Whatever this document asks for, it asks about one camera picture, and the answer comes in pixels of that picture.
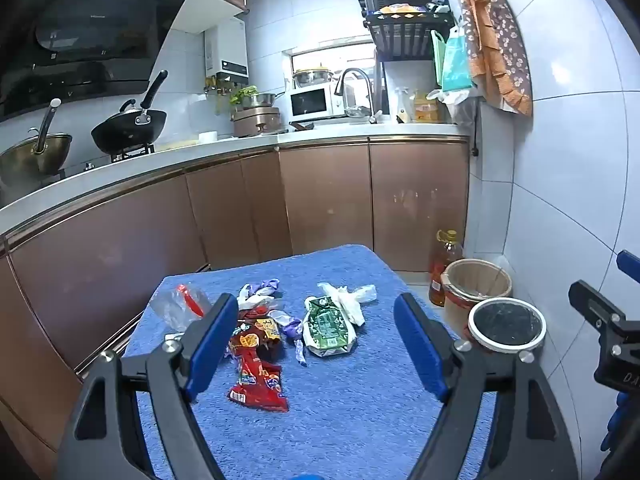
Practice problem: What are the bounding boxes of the green vegetables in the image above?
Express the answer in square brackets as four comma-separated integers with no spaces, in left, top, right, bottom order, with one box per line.
[230,86,258,108]

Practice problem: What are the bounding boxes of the window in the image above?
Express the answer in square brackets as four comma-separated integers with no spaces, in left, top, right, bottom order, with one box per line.
[281,42,383,121]

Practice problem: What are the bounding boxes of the gas stove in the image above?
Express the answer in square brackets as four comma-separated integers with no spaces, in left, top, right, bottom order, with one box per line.
[60,144,156,173]

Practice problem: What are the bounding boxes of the white tissue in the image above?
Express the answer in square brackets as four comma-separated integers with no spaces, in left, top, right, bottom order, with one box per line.
[317,282,377,326]

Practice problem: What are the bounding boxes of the cooking oil bottle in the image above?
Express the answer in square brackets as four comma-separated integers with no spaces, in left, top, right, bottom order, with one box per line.
[429,229,465,307]

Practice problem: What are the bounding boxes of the green cutting board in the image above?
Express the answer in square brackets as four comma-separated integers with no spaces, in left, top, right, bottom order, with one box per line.
[431,29,448,87]

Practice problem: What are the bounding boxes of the brown electric cooker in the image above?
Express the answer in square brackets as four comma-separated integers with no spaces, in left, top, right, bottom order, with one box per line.
[231,106,282,138]

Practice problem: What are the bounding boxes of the black range hood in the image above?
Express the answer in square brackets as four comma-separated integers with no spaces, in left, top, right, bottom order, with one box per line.
[0,0,201,121]

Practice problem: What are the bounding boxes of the brown kitchen base cabinet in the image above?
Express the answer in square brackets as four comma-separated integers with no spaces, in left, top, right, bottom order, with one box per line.
[0,135,473,461]

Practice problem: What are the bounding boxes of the steel faucet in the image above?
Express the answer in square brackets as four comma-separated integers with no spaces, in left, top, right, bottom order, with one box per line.
[334,67,378,123]

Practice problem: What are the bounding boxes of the black dish rack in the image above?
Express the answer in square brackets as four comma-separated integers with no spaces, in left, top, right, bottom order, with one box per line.
[352,0,456,61]

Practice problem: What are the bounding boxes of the steel pot with lid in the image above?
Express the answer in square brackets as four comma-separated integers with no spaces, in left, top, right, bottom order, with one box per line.
[292,66,334,87]

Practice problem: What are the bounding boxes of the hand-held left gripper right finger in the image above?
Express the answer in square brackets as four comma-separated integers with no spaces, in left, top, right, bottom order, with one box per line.
[393,292,581,480]

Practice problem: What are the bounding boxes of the black wok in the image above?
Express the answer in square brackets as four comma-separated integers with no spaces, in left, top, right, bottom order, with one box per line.
[91,70,169,155]

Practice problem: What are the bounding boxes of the floral apron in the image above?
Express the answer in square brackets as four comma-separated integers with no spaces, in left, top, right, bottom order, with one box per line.
[448,0,533,117]

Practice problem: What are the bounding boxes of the white microwave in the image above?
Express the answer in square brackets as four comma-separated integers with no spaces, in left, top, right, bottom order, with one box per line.
[289,85,346,120]

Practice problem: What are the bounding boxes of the teal bag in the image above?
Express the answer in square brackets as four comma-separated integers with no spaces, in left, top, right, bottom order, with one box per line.
[441,27,476,92]

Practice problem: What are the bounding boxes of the person's right hand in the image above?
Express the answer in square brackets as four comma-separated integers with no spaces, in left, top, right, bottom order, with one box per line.
[600,392,634,453]

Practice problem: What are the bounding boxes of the steel pot with handle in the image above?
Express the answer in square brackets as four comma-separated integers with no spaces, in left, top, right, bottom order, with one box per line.
[0,99,73,186]

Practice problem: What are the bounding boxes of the red snack packet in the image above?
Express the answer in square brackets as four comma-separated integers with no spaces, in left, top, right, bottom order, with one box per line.
[227,310,291,413]

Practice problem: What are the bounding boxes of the purple candy wrapper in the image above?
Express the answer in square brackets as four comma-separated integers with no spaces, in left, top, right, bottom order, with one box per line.
[270,310,305,340]
[237,279,285,311]

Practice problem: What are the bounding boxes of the grey plastic bag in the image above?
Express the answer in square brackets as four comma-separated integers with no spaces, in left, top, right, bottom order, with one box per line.
[452,99,481,127]

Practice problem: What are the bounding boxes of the blue towel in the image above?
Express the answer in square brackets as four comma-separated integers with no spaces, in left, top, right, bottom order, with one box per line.
[122,244,501,480]

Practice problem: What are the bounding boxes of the brown bin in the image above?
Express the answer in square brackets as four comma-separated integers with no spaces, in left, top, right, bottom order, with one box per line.
[440,258,513,336]

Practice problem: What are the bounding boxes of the clear plastic bag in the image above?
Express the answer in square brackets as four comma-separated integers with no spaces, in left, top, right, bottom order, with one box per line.
[150,284,213,333]

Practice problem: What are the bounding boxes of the white plastic bag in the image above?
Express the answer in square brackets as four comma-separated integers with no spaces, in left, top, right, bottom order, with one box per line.
[425,87,473,106]

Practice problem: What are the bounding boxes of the yellow detergent bottle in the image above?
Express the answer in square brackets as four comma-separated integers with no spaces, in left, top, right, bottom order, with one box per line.
[414,91,443,123]

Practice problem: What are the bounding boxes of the steel bowl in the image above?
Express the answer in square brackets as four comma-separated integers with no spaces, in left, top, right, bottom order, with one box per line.
[242,91,286,109]

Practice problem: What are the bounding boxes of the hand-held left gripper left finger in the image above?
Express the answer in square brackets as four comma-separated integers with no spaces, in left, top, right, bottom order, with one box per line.
[55,292,240,480]

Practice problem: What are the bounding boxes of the white bin with black liner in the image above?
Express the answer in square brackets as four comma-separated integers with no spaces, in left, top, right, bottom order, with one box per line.
[467,297,546,356]

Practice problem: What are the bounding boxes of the milk carton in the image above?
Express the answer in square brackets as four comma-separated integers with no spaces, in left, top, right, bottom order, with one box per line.
[303,296,358,358]

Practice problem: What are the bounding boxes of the white water heater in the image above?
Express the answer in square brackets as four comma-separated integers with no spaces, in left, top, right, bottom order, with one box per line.
[204,17,249,81]

